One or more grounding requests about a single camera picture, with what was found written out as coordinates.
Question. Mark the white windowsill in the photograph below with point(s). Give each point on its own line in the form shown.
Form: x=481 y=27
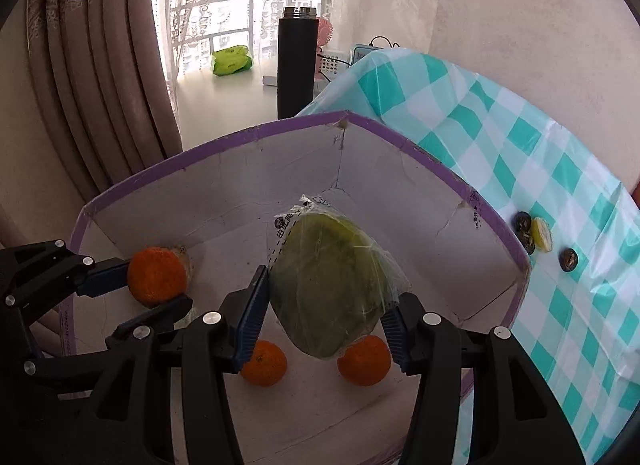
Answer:
x=225 y=105

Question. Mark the purple cardboard box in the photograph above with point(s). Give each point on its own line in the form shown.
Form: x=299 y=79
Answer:
x=400 y=195

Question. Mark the small mandarin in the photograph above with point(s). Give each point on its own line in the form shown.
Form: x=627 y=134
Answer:
x=364 y=361
x=263 y=364

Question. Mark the black thermos bottle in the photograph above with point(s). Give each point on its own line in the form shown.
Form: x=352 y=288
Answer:
x=295 y=70

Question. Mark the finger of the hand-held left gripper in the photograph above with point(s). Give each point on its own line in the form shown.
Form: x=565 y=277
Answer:
x=105 y=277
x=167 y=311

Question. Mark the bagged green cabbage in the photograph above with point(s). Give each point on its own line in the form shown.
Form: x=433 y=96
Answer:
x=330 y=285

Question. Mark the white perforated device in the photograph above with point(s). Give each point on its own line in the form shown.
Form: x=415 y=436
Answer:
x=332 y=65

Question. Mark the large plastic-wrapped orange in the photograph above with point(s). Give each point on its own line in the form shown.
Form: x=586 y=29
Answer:
x=157 y=275

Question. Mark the dark dried date front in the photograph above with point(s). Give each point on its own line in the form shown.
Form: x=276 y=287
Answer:
x=528 y=245

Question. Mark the dark dried date back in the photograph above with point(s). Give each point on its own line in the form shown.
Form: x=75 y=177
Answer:
x=522 y=221

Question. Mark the small pink fan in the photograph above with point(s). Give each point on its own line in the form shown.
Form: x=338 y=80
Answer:
x=324 y=32

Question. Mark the green packet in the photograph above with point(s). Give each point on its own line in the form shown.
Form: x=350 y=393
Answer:
x=231 y=61

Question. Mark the window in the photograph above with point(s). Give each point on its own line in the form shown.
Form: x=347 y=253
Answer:
x=230 y=5

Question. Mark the blue white device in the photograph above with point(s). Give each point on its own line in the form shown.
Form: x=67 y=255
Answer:
x=365 y=52

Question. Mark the green white checked tablecloth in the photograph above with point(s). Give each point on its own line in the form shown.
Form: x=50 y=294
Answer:
x=500 y=120

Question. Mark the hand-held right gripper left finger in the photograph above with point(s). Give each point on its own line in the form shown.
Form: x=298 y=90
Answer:
x=252 y=320

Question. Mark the patterned mauve curtain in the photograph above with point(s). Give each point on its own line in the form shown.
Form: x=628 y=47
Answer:
x=100 y=70

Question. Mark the small grey block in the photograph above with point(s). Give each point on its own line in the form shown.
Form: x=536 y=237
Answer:
x=270 y=81

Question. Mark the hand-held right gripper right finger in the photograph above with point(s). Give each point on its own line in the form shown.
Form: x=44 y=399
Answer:
x=395 y=340

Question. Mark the sheer lace curtain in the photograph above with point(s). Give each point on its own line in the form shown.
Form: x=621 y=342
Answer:
x=190 y=20

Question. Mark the dark dried date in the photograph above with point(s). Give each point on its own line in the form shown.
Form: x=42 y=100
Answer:
x=522 y=221
x=528 y=245

